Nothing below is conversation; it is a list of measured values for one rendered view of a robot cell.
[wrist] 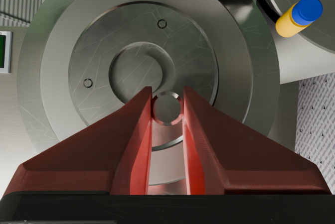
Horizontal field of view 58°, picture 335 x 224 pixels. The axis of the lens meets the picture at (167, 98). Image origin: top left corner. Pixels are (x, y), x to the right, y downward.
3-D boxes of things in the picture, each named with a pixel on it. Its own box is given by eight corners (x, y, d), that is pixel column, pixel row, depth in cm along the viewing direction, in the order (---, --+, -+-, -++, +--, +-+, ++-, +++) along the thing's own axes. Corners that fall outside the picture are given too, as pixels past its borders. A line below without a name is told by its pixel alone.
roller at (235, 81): (252, -31, 16) (254, 187, 16) (206, 55, 42) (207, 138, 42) (39, -28, 16) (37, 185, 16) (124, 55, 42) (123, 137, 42)
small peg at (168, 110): (191, 114, 12) (160, 133, 12) (188, 113, 15) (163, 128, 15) (173, 84, 12) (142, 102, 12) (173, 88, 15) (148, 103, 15)
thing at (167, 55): (154, -32, 15) (250, 86, 15) (157, -15, 17) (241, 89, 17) (36, 63, 15) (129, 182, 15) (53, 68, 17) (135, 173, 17)
